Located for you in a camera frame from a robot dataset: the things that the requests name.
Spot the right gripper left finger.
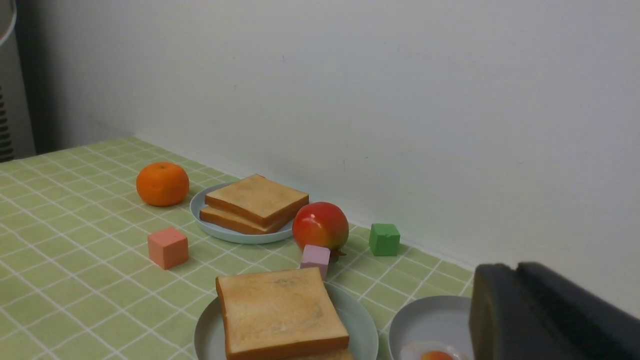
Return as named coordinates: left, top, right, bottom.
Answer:
left=468, top=264, right=576, bottom=360

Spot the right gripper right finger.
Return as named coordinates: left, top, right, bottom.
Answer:
left=515, top=262, right=639, bottom=360

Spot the toast slice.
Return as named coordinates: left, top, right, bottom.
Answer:
left=205, top=174, right=310, bottom=226
left=199, top=206, right=296, bottom=235
left=215, top=267, right=350, bottom=360
left=286, top=348, right=354, bottom=360

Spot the grey egg plate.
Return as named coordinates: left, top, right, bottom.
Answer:
left=387, top=295, right=474, bottom=360

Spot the left fried egg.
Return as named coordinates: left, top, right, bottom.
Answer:
left=399, top=341, right=467, bottom=360

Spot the green cube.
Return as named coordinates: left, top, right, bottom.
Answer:
left=368, top=223, right=401, bottom=256

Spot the pink lilac cube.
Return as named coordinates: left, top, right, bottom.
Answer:
left=299, top=244, right=331, bottom=281

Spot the red apple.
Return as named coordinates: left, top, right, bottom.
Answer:
left=292, top=202, right=350, bottom=258

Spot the light blue bread plate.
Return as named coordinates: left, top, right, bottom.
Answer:
left=189, top=182, right=293, bottom=245

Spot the teal empty plate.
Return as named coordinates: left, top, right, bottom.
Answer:
left=193, top=283, right=379, bottom=360

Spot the salmon red cube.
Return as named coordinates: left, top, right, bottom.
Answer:
left=147, top=227, right=190, bottom=271

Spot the orange mandarin fruit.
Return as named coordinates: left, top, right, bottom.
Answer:
left=135, top=161, right=190, bottom=207

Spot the green checkered tablecloth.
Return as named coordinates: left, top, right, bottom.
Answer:
left=0, top=136, right=476, bottom=360

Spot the grey appliance at left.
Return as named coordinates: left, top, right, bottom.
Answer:
left=0, top=0, right=36, bottom=163

